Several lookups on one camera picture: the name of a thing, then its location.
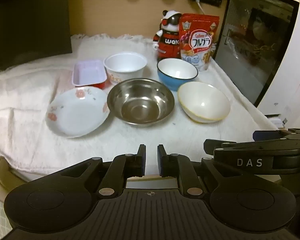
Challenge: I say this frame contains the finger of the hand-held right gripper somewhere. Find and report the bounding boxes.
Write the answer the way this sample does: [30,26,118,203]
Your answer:
[204,139,300,158]
[252,129,300,140]

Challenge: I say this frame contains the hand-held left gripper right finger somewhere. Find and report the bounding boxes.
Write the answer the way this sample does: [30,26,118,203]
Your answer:
[157,144,230,198]

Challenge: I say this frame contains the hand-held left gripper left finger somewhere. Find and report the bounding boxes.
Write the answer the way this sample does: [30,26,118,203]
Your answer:
[61,144,147,198]

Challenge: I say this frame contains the white bowl with yellow rim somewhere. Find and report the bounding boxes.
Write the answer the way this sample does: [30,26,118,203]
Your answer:
[177,81,231,123]

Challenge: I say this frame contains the stainless steel bowl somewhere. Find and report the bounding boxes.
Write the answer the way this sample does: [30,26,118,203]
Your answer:
[107,78,175,125]

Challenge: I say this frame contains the floral white plate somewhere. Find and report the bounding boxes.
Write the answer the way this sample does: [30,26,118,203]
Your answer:
[45,86,110,138]

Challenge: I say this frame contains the blue bowl with white inside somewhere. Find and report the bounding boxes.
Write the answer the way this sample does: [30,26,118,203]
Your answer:
[157,58,199,92]

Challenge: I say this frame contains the white disposable cup bowl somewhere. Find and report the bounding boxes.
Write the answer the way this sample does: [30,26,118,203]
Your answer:
[104,52,148,85]

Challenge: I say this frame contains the red rectangular tray white inside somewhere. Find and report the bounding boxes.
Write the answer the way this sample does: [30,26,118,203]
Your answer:
[72,60,107,89]

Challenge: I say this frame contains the red cereal bag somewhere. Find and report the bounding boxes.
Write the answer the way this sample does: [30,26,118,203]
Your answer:
[179,13,220,72]

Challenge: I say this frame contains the red and black robot figure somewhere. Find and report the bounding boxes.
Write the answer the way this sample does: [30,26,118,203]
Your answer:
[153,10,183,61]

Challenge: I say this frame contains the white fringed blanket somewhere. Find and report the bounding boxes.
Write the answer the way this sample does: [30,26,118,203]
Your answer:
[0,34,278,178]

